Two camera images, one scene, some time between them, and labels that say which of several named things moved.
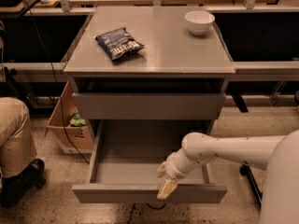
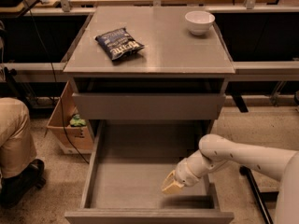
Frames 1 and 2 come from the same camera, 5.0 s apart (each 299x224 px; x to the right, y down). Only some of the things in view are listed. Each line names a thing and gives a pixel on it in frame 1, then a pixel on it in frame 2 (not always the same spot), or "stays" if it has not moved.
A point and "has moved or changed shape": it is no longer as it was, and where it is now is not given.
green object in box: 78,121 stays
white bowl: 199,21 stays
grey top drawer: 146,105 stays
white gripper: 171,169 → 183,173
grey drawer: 128,156 has moved or changed shape
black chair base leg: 246,171 stays
